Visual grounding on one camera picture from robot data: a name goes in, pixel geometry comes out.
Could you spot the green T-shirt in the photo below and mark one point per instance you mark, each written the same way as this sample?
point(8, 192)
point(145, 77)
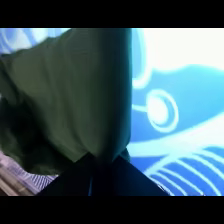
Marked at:
point(73, 93)

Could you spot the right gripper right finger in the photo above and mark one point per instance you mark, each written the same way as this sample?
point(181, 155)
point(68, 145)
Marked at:
point(120, 180)

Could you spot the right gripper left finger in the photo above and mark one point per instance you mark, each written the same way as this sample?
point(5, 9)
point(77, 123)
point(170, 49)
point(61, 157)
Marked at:
point(75, 181)

